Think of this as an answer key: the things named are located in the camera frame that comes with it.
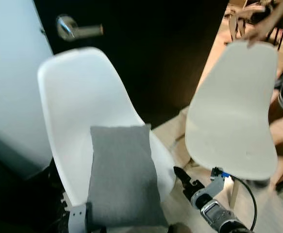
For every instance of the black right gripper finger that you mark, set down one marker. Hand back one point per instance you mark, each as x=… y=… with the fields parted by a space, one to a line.
x=181 y=175

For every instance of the off-white plastic shell chair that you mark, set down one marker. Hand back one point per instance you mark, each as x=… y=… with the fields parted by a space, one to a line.
x=233 y=107

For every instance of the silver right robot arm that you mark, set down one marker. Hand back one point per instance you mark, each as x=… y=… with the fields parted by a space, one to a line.
x=219 y=216

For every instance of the grey fabric pillow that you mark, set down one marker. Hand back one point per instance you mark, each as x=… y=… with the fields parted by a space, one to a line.
x=124 y=174

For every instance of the white plastic shell chair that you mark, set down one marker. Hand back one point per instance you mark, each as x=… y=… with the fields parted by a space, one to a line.
x=83 y=92

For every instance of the bare person hand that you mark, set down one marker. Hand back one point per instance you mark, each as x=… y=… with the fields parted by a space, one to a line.
x=260 y=33

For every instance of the dark door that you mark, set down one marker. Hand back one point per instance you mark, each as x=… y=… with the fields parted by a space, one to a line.
x=156 y=53

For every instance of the metal frame chair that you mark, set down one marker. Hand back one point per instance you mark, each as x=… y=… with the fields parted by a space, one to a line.
x=238 y=17

